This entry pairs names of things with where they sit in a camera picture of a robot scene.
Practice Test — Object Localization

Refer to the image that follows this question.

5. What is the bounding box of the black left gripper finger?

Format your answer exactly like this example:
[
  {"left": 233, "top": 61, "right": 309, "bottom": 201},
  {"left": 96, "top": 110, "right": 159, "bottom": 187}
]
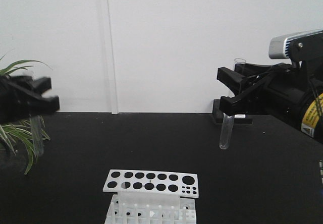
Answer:
[
  {"left": 15, "top": 96, "right": 60, "bottom": 116},
  {"left": 25, "top": 76, "right": 52, "bottom": 95}
]

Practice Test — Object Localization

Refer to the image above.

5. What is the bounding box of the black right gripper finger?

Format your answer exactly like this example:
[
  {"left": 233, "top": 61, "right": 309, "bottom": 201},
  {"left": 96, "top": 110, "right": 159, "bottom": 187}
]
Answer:
[
  {"left": 217, "top": 63, "right": 281, "bottom": 96},
  {"left": 219, "top": 77, "right": 273, "bottom": 116}
]

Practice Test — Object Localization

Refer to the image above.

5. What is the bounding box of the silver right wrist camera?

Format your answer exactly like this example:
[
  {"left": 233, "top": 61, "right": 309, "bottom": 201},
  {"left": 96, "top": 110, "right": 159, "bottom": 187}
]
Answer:
[{"left": 268, "top": 29, "right": 322, "bottom": 68}]

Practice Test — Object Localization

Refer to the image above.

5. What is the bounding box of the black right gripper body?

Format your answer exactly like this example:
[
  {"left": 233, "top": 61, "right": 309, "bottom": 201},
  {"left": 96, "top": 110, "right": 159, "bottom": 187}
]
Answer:
[{"left": 234, "top": 62, "right": 312, "bottom": 129}]

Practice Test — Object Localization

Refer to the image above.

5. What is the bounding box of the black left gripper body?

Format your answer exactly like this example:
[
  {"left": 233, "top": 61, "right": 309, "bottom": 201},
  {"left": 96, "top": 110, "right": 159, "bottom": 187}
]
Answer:
[{"left": 1, "top": 75, "right": 35, "bottom": 124}]

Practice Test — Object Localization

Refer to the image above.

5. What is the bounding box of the green spider plant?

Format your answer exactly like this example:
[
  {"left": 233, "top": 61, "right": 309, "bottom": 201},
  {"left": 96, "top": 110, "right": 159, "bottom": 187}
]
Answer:
[{"left": 0, "top": 53, "right": 53, "bottom": 176}]

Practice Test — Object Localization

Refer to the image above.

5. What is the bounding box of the short clear test tube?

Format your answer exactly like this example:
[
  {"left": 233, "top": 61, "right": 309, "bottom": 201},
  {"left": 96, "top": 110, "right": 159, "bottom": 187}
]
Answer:
[{"left": 29, "top": 116, "right": 44, "bottom": 157}]

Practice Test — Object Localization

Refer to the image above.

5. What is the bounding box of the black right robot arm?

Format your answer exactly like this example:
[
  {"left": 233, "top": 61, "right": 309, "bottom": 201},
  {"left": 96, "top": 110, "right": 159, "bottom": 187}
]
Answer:
[{"left": 7, "top": 61, "right": 322, "bottom": 142}]

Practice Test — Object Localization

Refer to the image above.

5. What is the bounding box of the tall clear test tube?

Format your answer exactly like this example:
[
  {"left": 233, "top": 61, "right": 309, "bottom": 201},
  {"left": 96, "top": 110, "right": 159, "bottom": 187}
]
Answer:
[{"left": 219, "top": 58, "right": 247, "bottom": 150}]

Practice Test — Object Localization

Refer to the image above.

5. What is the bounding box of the black white power socket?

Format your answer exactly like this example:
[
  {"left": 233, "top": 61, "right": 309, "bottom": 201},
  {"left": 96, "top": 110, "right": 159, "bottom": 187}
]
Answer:
[{"left": 211, "top": 99, "right": 254, "bottom": 126}]

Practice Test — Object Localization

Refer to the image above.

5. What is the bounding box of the white test tube rack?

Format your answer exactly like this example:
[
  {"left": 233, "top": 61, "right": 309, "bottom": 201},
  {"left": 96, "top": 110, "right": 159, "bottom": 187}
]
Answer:
[{"left": 103, "top": 169, "right": 199, "bottom": 223}]

